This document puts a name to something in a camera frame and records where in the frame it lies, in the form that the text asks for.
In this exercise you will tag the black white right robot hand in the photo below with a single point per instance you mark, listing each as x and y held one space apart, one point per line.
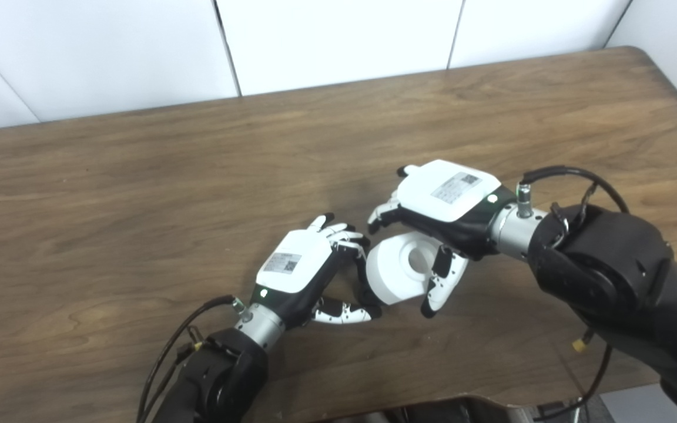
444 191

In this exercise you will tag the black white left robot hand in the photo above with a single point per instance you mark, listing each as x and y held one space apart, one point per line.
294 264

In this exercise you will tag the round white plastic piece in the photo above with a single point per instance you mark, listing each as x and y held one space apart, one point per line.
391 273

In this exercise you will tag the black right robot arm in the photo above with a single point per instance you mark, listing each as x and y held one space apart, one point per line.
609 270

